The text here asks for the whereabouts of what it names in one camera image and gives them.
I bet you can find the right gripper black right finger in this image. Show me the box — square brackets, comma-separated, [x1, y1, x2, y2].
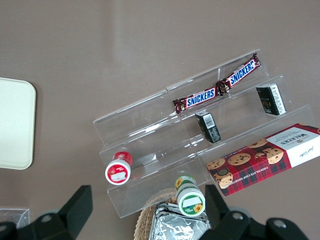
[199, 184, 310, 240]

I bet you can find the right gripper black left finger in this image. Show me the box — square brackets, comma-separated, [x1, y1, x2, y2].
[0, 184, 94, 240]

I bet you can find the light wicker basket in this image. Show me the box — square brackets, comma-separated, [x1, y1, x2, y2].
[133, 188, 181, 240]

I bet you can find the beige plastic tray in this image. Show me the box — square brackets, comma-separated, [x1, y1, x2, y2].
[0, 77, 37, 171]

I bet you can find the clear acrylic bottle rack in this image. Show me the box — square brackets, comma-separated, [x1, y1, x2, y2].
[0, 207, 31, 230]

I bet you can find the green lid sunflower cup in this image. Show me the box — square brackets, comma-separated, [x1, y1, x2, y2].
[174, 175, 206, 216]

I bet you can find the Walkers red tartan cookie box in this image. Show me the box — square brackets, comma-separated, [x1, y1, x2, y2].
[206, 122, 320, 198]

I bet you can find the aluminium foil container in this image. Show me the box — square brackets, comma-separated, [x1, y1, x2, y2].
[149, 202, 212, 240]

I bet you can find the red lid cup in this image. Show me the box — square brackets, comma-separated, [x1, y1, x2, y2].
[104, 151, 134, 186]

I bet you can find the small black carton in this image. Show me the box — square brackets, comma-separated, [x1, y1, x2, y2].
[194, 111, 222, 145]
[256, 83, 287, 117]

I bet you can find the clear acrylic stepped display stand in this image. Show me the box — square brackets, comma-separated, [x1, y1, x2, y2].
[92, 48, 313, 220]

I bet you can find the Snickers chocolate bar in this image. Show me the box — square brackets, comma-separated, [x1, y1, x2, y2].
[216, 52, 262, 97]
[172, 86, 219, 115]

